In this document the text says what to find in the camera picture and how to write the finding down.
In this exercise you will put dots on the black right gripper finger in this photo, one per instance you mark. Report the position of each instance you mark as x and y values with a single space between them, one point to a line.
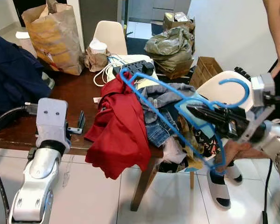
212 123
207 113

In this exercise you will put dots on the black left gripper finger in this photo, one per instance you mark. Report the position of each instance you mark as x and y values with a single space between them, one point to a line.
81 121

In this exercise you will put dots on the blue plastic clothes hanger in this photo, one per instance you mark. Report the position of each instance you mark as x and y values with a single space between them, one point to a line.
234 80

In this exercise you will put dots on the navy blue garment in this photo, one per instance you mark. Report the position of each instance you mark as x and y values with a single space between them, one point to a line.
14 74

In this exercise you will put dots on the person forearm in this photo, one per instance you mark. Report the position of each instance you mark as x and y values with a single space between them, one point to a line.
277 28

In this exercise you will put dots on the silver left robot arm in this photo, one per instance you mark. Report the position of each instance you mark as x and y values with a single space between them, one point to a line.
37 186

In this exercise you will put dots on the person lower leg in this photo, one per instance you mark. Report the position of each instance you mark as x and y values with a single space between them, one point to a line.
235 151

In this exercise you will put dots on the cream plastic chair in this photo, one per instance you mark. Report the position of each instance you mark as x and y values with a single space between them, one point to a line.
210 86

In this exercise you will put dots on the dark brown wooden table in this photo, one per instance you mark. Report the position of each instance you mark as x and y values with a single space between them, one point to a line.
74 93

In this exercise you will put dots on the brown plaid cloth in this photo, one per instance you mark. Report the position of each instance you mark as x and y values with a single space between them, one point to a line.
196 149

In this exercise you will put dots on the crumpled red garment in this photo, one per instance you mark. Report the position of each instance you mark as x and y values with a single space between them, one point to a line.
121 135

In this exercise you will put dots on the empty brown cardboard box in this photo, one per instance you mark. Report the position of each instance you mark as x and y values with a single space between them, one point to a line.
205 70

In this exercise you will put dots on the white slide slipper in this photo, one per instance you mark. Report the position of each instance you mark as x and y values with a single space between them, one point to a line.
234 175
220 198

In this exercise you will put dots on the blue denim garment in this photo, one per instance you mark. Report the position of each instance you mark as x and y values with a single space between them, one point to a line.
158 130

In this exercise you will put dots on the black foam mat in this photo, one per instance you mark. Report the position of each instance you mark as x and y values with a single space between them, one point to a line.
242 72

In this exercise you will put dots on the crumpled brown paper bag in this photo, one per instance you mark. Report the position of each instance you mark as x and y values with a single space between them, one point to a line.
95 61

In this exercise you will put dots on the olive plastic bag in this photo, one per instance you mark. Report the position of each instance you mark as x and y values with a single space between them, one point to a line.
170 51

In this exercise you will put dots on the pale yellow pad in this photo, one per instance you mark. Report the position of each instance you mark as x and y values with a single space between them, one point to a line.
142 81

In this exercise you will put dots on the black power strip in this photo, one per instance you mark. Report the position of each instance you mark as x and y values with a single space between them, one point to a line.
135 67

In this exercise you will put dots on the white paper cup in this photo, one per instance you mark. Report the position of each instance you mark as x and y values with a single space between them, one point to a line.
98 46

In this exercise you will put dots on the brown yellow paper bag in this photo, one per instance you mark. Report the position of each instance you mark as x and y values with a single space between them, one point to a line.
56 42

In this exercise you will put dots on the white plastic chair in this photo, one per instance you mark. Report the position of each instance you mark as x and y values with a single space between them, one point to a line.
111 35

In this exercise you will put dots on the open cardboard box with items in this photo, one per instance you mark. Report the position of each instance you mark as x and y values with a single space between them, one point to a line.
170 21

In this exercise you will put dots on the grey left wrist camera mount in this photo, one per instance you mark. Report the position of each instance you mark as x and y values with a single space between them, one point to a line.
51 116

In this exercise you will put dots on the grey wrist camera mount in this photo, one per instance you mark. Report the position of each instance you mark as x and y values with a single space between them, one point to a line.
51 116
262 86

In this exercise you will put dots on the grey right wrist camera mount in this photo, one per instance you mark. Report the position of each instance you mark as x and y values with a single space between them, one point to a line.
262 86

